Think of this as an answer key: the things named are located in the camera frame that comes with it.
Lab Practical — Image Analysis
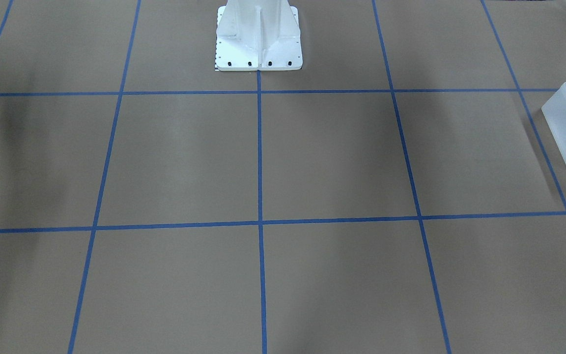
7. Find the white pedestal column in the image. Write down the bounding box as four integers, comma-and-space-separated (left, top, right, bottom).
214, 0, 303, 71

